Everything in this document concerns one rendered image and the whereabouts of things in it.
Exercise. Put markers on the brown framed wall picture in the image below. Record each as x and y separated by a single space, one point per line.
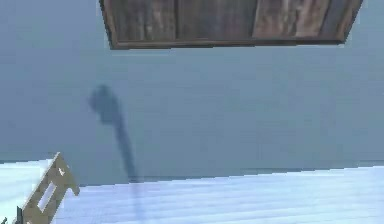
216 23

